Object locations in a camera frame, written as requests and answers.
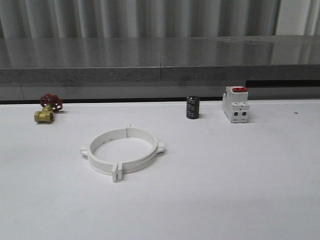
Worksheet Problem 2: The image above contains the black cylindrical capacitor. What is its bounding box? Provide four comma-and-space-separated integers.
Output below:
186, 96, 200, 120

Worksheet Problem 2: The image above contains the grey stone ledge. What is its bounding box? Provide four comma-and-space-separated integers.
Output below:
0, 35, 320, 86

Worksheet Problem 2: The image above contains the brass valve red handwheel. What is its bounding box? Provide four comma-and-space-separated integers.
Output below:
34, 93, 63, 123

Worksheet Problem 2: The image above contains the white circuit breaker red switch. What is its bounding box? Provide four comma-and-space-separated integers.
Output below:
222, 86, 250, 123

